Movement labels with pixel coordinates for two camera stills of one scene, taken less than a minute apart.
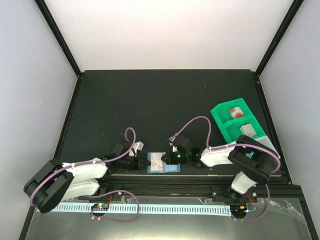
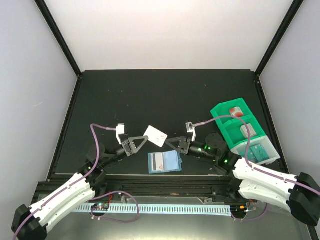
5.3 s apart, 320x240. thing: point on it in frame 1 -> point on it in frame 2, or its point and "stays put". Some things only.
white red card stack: x=247 y=129 stays put
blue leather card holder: x=166 y=168 stays put
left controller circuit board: x=101 y=206 stays put
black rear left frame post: x=52 y=24 stays put
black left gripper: x=137 y=167 -> x=133 y=147
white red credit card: x=156 y=162 -> x=155 y=136
